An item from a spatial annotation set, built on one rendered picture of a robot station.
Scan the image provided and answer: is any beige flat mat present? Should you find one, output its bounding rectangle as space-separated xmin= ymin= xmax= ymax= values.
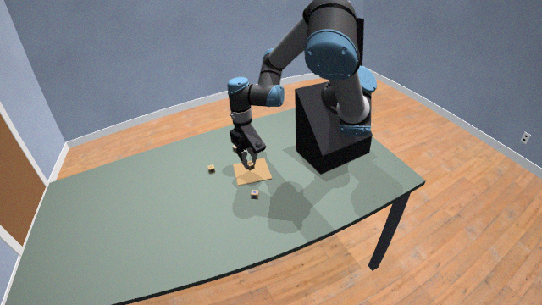
xmin=233 ymin=158 xmax=272 ymax=186

